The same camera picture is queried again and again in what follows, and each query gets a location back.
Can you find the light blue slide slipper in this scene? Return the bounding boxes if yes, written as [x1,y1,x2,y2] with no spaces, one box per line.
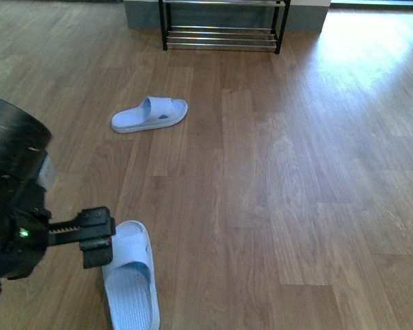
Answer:
[111,96,188,133]
[102,220,160,329]

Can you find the black metal shoe rack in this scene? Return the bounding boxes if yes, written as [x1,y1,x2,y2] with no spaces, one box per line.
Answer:
[158,1,290,54]

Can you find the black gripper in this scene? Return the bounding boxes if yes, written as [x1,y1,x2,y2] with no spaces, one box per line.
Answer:
[0,99,116,294]

